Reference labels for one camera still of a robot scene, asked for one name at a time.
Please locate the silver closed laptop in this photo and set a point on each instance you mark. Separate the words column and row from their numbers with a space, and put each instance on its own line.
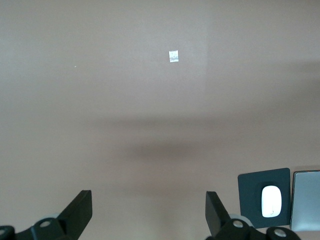
column 306, row 202

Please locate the black mouse pad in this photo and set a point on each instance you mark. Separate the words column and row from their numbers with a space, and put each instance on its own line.
column 250, row 200

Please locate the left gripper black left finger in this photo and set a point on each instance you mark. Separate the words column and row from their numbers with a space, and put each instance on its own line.
column 72, row 220

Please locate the small clear tape patch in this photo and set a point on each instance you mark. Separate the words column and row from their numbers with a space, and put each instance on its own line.
column 173, row 56

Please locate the white computer mouse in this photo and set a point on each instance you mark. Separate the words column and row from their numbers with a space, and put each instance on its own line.
column 271, row 202

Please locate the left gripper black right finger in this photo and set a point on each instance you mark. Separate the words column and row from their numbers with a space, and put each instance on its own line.
column 220, row 220

